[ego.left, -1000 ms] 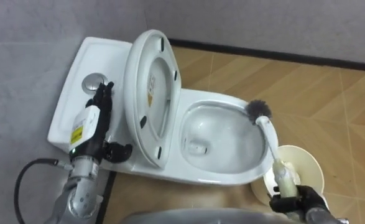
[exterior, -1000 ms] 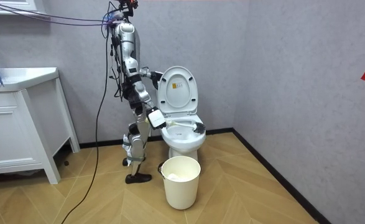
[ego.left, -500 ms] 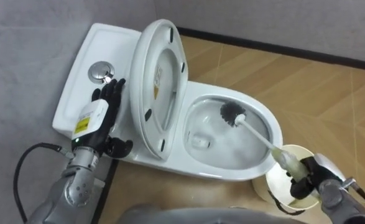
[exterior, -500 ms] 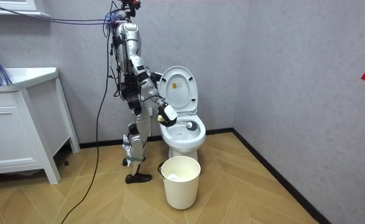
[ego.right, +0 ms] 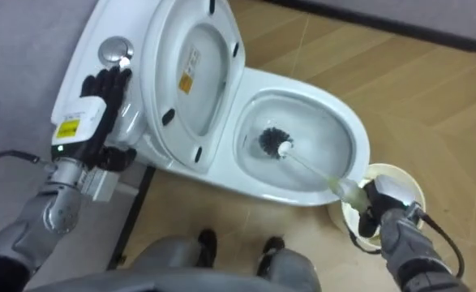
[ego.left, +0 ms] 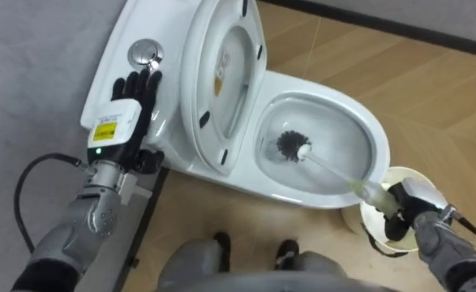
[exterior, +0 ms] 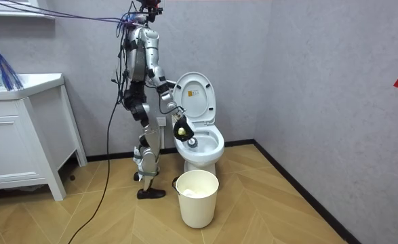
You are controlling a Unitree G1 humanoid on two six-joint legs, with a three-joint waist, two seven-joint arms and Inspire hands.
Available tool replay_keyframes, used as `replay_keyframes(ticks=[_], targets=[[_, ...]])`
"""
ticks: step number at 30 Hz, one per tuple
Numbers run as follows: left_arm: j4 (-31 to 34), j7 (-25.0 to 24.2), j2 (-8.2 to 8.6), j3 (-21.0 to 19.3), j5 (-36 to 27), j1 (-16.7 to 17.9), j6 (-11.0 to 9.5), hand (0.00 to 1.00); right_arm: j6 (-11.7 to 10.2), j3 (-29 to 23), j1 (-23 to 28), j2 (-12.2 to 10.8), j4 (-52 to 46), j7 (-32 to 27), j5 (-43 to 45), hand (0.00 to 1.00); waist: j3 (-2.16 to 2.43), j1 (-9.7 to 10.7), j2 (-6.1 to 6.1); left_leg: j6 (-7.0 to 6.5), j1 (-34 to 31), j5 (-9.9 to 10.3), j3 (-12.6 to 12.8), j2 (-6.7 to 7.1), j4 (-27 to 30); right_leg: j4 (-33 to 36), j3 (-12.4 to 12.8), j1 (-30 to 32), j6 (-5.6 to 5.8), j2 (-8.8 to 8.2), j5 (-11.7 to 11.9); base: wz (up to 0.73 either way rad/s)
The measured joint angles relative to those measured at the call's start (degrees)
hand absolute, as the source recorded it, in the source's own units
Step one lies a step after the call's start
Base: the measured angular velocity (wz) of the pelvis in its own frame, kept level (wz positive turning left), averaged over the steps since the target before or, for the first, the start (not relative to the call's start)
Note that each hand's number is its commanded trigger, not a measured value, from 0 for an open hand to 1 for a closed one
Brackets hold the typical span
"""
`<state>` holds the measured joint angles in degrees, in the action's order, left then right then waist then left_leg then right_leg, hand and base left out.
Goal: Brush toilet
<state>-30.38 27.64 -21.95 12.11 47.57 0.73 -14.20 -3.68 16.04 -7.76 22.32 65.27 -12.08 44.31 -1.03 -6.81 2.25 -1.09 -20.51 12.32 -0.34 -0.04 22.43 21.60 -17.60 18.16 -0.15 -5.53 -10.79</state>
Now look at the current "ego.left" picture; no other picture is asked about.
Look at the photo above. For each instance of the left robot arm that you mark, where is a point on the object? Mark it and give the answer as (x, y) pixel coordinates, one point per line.
(79, 227)

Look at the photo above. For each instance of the robot body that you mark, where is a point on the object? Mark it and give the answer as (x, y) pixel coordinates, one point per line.
(270, 284)

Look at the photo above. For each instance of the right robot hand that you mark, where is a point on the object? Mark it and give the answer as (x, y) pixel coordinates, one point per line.
(418, 196)

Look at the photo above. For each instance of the white brush stand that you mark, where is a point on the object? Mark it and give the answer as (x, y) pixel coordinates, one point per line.
(371, 219)

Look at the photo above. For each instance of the white black-bristle toilet brush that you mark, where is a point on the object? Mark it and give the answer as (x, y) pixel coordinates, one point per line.
(291, 144)

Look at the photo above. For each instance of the white toilet seat lid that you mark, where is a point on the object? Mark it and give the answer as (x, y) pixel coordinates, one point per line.
(205, 81)

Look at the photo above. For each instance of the robot legs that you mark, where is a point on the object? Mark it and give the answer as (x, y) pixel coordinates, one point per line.
(193, 259)

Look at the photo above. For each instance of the white ceramic toilet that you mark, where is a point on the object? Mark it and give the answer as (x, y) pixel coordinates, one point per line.
(290, 85)

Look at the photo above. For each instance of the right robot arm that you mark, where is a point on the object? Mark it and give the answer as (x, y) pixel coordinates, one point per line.
(444, 247)

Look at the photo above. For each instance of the cream round bin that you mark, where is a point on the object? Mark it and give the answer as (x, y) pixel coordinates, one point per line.
(400, 174)

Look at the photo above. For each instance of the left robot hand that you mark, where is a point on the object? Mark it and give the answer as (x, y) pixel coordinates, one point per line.
(116, 125)

